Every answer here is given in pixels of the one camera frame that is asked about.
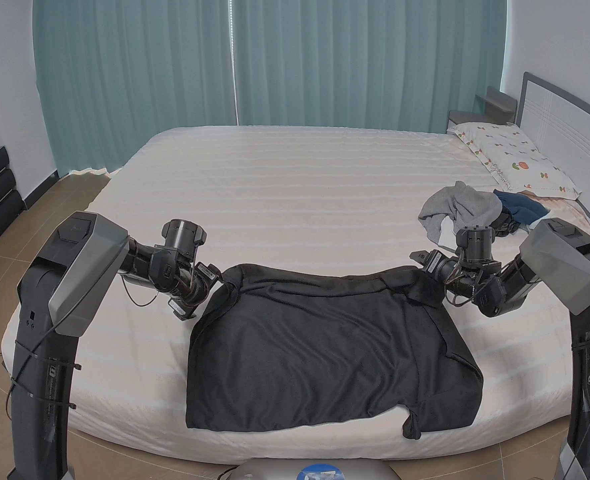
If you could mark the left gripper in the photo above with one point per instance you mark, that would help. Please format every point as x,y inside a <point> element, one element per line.
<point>200,283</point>

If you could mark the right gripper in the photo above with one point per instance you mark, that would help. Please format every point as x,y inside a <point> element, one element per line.
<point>442,265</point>

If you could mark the black T-shirt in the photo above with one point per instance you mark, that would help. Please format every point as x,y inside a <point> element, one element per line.
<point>325,343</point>

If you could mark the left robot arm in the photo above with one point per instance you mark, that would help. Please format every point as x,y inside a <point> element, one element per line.
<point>75,268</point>

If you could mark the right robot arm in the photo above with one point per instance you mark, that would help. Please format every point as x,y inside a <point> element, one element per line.
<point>564,268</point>

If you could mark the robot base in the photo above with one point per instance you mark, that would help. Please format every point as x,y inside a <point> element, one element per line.
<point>275,470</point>

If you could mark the bed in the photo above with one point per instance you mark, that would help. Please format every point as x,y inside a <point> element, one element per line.
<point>300,193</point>

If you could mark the grey garment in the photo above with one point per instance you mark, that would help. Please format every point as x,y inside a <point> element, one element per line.
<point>469,203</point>

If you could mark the black shiny garment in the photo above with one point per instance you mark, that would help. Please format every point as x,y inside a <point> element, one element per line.
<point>504,223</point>

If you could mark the dark blue garment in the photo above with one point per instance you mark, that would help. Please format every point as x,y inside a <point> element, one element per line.
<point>524,210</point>

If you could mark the white printed pillow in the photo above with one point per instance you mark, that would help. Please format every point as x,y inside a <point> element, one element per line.
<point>514,158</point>

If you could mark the grey bedside table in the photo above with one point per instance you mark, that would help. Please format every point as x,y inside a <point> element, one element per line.
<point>499,102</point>

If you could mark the blue-green curtain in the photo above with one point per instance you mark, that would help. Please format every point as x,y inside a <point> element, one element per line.
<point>135,68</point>
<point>365,43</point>

